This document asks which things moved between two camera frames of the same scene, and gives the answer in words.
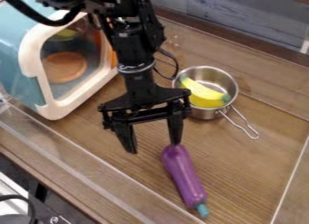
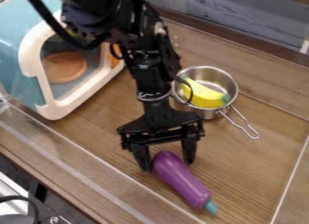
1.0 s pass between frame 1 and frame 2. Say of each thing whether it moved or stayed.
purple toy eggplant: moved
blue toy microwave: stayed
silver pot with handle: stayed
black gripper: moved
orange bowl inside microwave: stayed
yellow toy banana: stayed
